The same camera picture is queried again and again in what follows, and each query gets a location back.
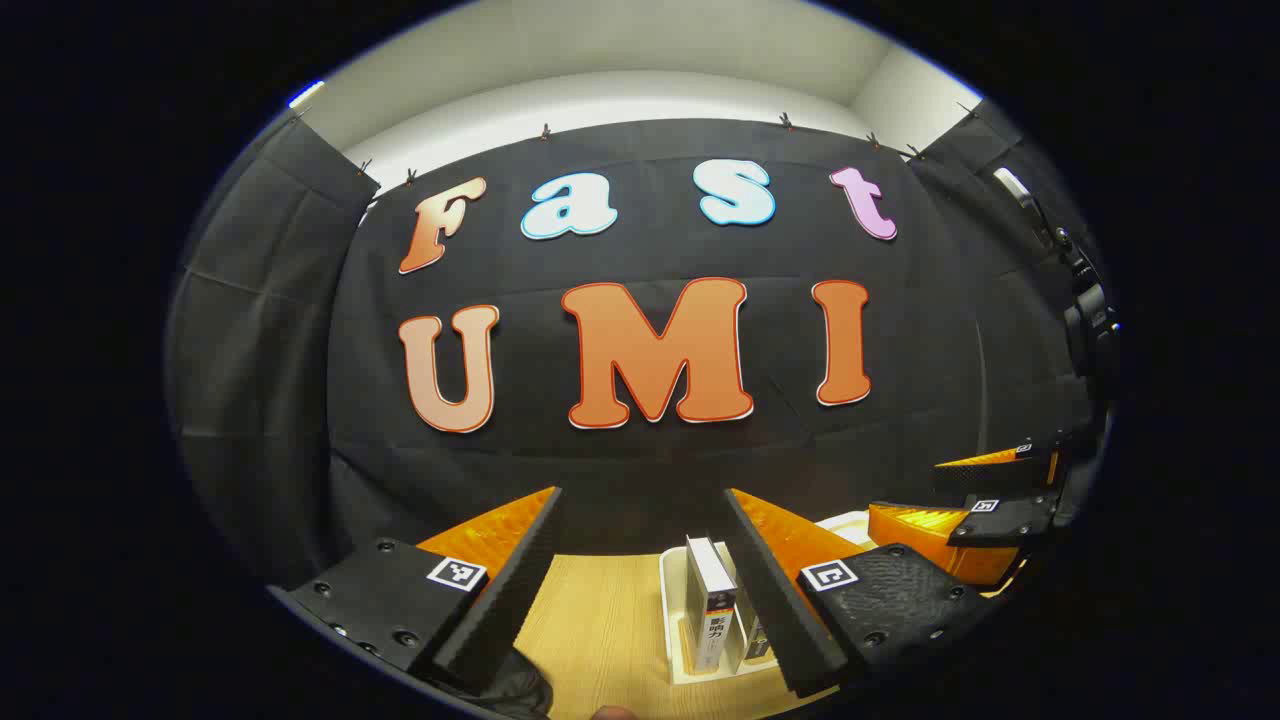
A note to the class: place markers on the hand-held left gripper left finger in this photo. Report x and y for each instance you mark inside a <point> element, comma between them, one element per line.
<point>505,600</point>

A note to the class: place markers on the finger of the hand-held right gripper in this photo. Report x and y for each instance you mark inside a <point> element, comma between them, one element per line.
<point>1010,525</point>
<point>990,478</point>

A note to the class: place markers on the black schoolbag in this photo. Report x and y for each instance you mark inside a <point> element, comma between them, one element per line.
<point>510,690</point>

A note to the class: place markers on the blue cover book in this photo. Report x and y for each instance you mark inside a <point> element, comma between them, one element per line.
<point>750,640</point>

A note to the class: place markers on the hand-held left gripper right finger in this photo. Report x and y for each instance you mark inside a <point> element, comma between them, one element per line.
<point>775,600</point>

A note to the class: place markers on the cream white bookshelf rack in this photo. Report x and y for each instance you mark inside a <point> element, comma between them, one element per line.
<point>675,640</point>

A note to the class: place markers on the grey portrait cover book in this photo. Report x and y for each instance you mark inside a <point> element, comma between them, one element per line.
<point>708,590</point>

